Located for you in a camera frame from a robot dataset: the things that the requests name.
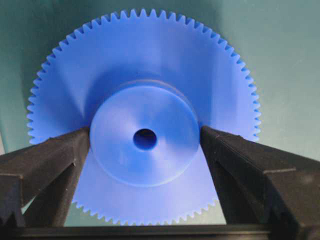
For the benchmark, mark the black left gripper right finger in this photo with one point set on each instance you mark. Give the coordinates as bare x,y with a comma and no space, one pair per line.
259,184

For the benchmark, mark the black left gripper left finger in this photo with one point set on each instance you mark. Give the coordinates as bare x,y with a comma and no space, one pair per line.
37,183

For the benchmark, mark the small blue plastic gear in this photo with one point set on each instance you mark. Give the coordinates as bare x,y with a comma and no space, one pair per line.
145,83

